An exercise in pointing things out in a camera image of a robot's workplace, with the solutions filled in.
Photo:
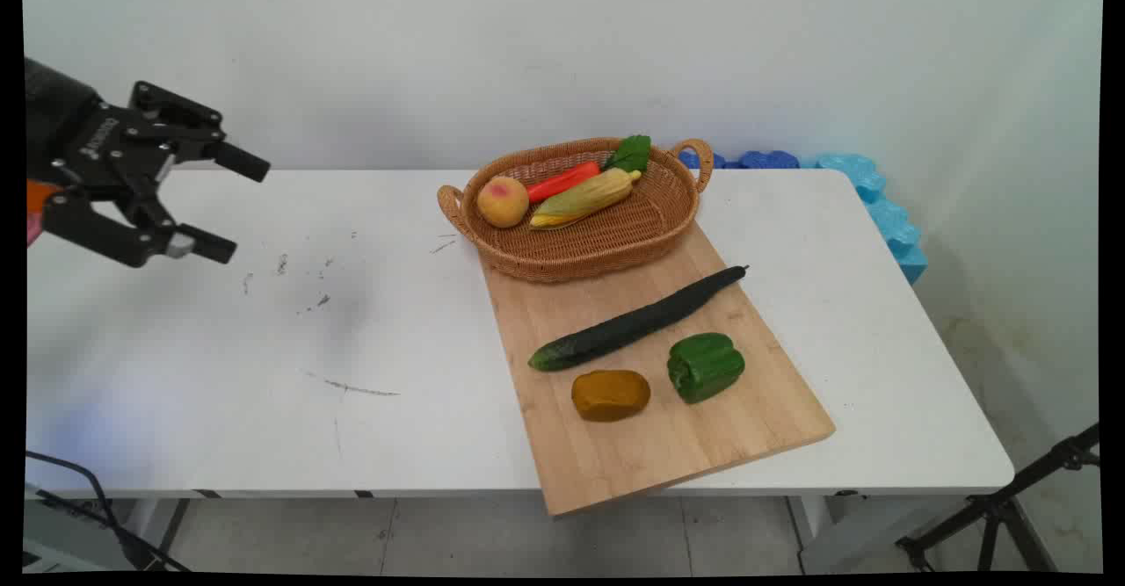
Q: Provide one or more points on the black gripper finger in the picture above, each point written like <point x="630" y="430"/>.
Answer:
<point x="114" y="230"/>
<point x="189" y="125"/>

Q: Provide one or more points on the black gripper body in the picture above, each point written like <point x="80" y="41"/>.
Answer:
<point x="75" y="133"/>

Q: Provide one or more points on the dark green toy cucumber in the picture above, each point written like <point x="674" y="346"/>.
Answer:
<point x="633" y="322"/>

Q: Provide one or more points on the orange pink object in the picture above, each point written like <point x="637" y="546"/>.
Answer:
<point x="37" y="204"/>

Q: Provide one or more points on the white table leg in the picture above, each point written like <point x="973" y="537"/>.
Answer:
<point x="158" y="524"/>
<point x="813" y="524"/>

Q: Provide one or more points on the toy peach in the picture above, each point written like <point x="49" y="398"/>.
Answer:
<point x="502" y="202"/>

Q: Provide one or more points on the red carrot with green leaves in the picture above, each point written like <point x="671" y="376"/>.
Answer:
<point x="562" y="182"/>

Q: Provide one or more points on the yellow toy corn cob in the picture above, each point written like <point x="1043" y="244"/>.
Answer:
<point x="584" y="199"/>

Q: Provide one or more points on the woven wicker basket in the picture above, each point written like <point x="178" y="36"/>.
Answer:
<point x="606" y="235"/>

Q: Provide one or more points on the brown toy potato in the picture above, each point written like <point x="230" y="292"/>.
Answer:
<point x="610" y="394"/>

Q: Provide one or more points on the dark blue foam piece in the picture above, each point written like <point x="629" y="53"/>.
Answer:
<point x="699" y="161"/>
<point x="769" y="160"/>

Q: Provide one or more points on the green toy bell pepper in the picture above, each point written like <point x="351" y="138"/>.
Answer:
<point x="703" y="366"/>

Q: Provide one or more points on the wooden cutting board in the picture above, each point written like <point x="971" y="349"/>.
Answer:
<point x="668" y="445"/>

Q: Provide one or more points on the light blue foam block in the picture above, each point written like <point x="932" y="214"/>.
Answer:
<point x="888" y="217"/>

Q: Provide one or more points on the black tripod stand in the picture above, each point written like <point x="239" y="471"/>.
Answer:
<point x="997" y="507"/>

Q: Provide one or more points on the grey base frame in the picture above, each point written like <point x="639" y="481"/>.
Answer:
<point x="61" y="533"/>

